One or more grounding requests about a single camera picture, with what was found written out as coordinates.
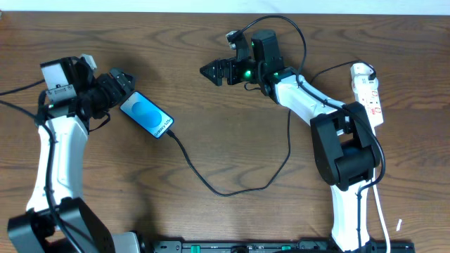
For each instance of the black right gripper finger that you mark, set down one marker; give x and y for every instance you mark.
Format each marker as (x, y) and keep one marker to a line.
(214, 66)
(215, 75)

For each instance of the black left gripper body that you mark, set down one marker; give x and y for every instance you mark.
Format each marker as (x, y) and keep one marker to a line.
(112, 86)

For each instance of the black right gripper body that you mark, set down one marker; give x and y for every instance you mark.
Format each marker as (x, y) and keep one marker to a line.
(225, 71)

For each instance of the blue Galaxy S25+ smartphone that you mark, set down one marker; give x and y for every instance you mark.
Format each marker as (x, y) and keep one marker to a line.
(147, 114)

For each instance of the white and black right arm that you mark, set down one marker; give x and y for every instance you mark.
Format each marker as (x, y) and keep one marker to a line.
(345, 151)

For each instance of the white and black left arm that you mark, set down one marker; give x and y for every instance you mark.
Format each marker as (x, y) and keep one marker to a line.
(57, 219)

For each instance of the white power strip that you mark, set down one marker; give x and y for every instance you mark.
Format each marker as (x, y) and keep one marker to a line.
(365, 88)

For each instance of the small white paper tag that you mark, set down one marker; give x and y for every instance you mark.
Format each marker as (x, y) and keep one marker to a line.
(398, 225)

